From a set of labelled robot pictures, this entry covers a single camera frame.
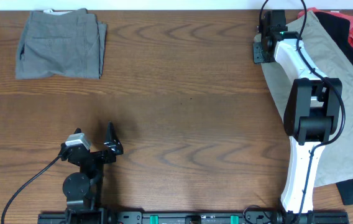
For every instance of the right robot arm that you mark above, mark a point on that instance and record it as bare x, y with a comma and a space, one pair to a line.
313, 117

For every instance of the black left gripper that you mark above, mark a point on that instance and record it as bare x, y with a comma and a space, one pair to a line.
107, 158

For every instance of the folded grey shorts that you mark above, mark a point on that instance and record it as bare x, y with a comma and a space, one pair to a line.
66, 43

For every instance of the black garment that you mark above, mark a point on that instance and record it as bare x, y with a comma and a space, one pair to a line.
338, 29

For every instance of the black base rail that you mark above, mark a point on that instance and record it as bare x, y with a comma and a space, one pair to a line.
249, 216

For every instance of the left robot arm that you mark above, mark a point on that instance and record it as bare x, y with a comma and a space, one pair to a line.
83, 189

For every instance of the khaki beige shorts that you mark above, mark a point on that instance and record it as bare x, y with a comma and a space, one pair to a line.
336, 162

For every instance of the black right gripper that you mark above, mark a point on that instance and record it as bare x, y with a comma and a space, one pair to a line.
257, 55

